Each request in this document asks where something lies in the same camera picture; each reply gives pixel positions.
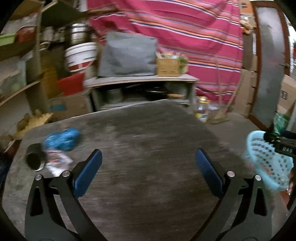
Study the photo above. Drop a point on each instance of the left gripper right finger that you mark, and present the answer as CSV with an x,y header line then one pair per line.
x,y
242,211

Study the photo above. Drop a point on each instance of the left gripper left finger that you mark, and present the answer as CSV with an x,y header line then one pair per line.
x,y
43,220

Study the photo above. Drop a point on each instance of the green plastic bag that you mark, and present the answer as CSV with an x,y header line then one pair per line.
x,y
280,123

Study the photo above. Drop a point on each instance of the light blue laundry basket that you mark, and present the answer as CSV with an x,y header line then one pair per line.
x,y
274,168

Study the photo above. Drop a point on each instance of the cardboard box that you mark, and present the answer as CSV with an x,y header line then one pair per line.
x,y
286,101

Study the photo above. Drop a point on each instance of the white printed wrapper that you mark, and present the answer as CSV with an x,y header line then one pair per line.
x,y
57,162

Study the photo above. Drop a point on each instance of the black cylindrical can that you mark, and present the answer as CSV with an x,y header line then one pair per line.
x,y
36,157

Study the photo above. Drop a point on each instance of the blue crumpled plastic bag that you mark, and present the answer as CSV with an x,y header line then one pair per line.
x,y
64,141

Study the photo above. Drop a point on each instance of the cooking oil bottle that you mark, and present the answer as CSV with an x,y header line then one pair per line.
x,y
202,108

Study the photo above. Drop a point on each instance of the yellow egg tray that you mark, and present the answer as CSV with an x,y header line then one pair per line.
x,y
29,122

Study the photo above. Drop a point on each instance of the red plastic basket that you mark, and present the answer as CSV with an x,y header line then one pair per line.
x,y
72,84

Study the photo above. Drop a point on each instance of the green leafy vegetables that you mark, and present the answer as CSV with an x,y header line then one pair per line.
x,y
183,64

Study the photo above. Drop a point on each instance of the grey low shelf table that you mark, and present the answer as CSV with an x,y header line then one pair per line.
x,y
117,92

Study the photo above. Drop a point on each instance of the pink striped curtain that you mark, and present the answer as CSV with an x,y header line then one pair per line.
x,y
199,30

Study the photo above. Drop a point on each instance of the yellow utensil holder box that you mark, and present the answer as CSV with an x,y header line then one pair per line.
x,y
167,64

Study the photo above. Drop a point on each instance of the white plastic bucket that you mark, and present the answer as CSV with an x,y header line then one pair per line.
x,y
81,56

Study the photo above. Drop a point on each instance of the steel pot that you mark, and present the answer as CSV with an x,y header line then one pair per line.
x,y
77,34

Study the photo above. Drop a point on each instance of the wooden handled broom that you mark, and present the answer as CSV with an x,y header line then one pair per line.
x,y
222,115

